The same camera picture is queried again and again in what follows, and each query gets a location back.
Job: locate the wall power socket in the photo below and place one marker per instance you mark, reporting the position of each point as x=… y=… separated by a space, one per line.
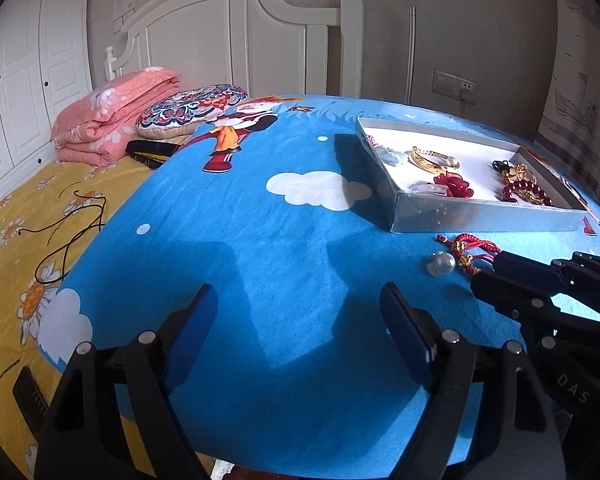
x=466 y=90

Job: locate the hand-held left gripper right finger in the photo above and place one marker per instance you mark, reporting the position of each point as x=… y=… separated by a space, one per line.
x=400 y=332

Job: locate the black remote control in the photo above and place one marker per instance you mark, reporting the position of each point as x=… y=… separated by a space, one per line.
x=30 y=400

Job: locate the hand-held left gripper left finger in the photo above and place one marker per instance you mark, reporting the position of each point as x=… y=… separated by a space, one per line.
x=195 y=332

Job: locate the printed curtain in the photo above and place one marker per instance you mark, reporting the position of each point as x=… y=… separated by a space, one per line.
x=580 y=60

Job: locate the yellow floral bedsheet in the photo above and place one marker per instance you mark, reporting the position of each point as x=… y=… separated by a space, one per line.
x=10 y=270

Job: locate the paper wall notice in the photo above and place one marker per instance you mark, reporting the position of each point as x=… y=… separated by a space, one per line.
x=124 y=10

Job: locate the pink folded quilt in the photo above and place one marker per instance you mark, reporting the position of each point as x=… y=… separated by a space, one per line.
x=115 y=110

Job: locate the metal pole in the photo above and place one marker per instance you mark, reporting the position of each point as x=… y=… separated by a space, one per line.
x=410 y=55

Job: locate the blue cartoon printed cloth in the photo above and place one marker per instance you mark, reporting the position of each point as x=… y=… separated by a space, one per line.
x=260 y=280

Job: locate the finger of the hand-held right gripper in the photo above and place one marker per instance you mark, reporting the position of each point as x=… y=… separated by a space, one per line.
x=505 y=294
x=527 y=271

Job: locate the wall light switch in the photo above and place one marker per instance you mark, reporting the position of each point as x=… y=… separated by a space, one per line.
x=445 y=81

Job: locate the gold bangle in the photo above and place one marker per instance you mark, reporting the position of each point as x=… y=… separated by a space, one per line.
x=432 y=159

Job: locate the clear crystal piece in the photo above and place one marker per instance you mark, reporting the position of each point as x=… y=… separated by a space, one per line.
x=427 y=189

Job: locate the pale jade pendant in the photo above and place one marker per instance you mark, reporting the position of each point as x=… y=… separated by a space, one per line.
x=394 y=157

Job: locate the white wardrobe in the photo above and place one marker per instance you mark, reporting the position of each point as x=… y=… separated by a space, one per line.
x=20 y=75

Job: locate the patterned pillow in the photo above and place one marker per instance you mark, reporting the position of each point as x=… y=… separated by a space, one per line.
x=190 y=110

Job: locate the white pearl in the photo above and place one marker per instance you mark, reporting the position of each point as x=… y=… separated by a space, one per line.
x=441 y=264

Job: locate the red rose ornament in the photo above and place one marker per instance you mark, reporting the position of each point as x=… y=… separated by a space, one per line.
x=452 y=184

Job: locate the white cardboard box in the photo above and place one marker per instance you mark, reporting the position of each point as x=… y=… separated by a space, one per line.
x=472 y=157

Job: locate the white headboard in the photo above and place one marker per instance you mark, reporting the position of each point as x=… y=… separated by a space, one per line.
x=270 y=35

